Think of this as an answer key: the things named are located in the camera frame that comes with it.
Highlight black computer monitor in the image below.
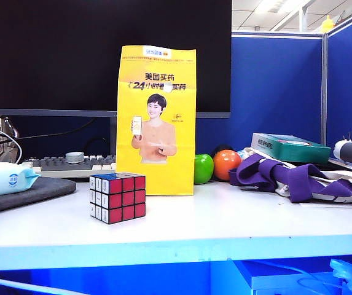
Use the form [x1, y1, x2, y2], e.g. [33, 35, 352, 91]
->
[0, 0, 232, 156]

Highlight grey tape roll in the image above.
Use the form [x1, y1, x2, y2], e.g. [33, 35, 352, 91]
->
[65, 151, 85, 163]

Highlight Rubik's cube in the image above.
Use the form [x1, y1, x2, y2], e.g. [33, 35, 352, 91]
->
[89, 173, 147, 225]

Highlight white drawer cabinet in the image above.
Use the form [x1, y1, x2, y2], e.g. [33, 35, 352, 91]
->
[233, 259, 352, 295]

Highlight teal cardboard box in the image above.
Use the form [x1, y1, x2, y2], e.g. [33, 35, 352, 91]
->
[250, 132, 332, 163]

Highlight white cable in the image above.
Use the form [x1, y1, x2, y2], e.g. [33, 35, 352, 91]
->
[0, 130, 23, 163]

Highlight white tote bag purple straps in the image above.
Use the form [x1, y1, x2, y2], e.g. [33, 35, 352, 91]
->
[228, 146, 352, 204]

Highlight dark grey felt mat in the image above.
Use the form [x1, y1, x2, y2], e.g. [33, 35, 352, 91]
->
[0, 176, 77, 217]

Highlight light blue wet wipes pack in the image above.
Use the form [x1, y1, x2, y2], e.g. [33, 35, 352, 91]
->
[0, 161, 42, 199]

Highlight orange ball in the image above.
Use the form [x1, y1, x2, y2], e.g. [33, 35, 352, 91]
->
[213, 149, 243, 181]

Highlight black cable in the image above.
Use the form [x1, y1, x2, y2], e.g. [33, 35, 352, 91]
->
[9, 118, 96, 145]

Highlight ceiling light panel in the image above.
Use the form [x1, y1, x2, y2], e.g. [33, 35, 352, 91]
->
[255, 0, 313, 15]

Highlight blue office partition panel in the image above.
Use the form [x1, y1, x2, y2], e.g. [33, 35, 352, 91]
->
[326, 9, 352, 148]
[230, 32, 324, 154]

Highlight yellow printed paper bag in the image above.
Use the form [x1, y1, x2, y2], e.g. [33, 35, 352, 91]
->
[115, 45, 197, 197]

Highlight green apple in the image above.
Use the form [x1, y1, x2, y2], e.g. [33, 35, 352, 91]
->
[193, 153, 215, 185]

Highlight grey and white keyboard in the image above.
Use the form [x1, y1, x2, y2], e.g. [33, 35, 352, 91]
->
[20, 154, 117, 179]

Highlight translucent plastic tubing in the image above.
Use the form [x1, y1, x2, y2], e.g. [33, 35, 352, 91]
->
[297, 258, 352, 295]

